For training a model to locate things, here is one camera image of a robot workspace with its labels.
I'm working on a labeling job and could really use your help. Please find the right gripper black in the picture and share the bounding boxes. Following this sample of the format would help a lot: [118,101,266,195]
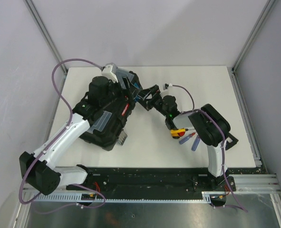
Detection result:
[137,84,169,117]

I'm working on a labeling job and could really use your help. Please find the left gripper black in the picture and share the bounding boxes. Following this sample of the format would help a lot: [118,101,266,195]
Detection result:
[100,76,139,108]

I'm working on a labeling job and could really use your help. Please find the black plastic toolbox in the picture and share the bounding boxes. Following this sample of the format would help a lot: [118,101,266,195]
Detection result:
[73,68,142,151]

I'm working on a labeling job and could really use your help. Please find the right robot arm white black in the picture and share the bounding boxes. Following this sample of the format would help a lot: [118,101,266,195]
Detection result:
[136,85,238,190]

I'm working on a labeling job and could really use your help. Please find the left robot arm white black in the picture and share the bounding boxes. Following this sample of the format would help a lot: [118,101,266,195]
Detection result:
[19,76,139,195]

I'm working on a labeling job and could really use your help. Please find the yellow utility knife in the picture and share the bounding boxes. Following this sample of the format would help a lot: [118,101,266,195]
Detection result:
[170,128,188,139]

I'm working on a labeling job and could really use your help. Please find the blue screwdriver left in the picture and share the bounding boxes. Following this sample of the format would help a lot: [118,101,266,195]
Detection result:
[179,133,196,144]

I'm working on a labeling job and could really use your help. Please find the blue screwdriver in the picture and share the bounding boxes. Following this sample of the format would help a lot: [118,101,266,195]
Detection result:
[179,133,196,144]
[191,135,201,152]

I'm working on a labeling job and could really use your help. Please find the blue screwdriver right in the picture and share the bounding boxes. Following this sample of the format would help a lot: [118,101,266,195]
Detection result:
[191,135,201,152]

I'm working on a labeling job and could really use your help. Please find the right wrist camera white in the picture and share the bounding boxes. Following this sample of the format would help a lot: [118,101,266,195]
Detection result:
[163,83,173,90]

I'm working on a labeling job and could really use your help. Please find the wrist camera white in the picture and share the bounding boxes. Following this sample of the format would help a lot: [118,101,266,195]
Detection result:
[163,83,173,90]
[101,63,118,83]

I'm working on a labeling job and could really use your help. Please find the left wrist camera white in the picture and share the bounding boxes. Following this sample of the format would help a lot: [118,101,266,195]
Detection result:
[101,63,118,83]

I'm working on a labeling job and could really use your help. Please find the red handled pliers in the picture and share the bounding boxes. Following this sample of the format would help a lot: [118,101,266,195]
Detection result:
[178,132,185,137]

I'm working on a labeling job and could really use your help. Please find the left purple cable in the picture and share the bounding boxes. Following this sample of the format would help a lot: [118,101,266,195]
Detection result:
[18,58,107,214]

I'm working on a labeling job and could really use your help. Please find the purple cable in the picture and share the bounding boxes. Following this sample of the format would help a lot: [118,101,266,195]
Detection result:
[171,85,248,212]
[18,58,107,214]

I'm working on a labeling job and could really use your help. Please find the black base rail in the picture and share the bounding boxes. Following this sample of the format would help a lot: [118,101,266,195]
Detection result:
[66,166,241,198]

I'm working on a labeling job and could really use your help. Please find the right aluminium frame post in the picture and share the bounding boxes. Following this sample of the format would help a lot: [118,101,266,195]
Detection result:
[232,0,278,72]

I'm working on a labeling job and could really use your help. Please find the aluminium frame post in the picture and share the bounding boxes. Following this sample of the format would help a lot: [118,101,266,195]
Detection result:
[232,0,278,72]
[23,0,68,73]

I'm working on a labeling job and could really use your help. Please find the claw hammer black handle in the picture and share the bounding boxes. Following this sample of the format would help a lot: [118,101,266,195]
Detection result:
[225,133,239,151]

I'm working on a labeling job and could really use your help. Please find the grey slotted cable duct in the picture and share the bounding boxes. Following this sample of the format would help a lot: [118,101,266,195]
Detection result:
[34,191,225,203]

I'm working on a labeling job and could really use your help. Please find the left aluminium frame post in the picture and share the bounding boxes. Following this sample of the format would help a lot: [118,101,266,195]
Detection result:
[23,0,68,73]

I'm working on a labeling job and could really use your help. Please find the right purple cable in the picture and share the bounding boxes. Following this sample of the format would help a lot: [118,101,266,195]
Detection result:
[171,85,248,212]

